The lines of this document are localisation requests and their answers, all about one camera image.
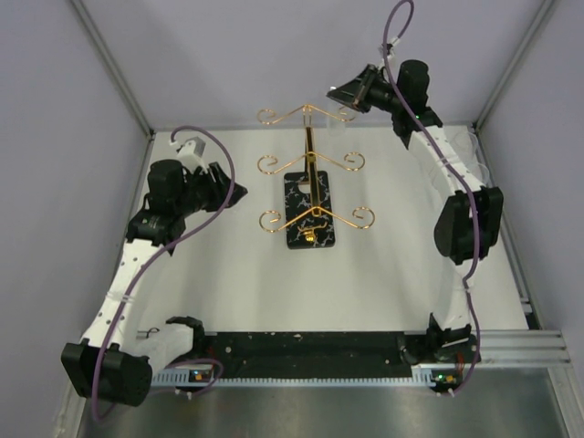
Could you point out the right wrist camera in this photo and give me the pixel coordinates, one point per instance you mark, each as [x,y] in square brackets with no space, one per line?
[387,50]

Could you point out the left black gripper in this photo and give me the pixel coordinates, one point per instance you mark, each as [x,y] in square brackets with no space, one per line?
[219,189]

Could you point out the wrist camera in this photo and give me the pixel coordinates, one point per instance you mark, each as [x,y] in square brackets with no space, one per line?
[387,50]
[190,153]

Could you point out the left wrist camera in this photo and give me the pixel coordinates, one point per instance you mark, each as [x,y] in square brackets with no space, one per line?
[190,153]

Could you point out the clear wine glass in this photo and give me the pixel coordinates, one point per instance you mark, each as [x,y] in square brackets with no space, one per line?
[465,144]
[475,167]

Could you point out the white slotted cable duct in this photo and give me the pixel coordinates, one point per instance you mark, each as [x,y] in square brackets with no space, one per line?
[187,378]

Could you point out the ribbed champagne flute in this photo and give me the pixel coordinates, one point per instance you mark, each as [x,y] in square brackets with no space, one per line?
[338,117]

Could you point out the gold wire wine glass rack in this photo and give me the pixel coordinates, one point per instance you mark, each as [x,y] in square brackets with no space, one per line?
[308,220]

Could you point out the black mounting base plate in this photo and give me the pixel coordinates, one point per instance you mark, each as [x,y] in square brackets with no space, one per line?
[335,355]

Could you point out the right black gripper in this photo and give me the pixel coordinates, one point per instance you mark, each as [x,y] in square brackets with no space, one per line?
[354,93]

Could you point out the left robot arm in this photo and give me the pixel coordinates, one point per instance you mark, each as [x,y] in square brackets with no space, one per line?
[111,362]

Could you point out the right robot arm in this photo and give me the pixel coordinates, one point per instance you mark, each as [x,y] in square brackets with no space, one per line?
[468,224]

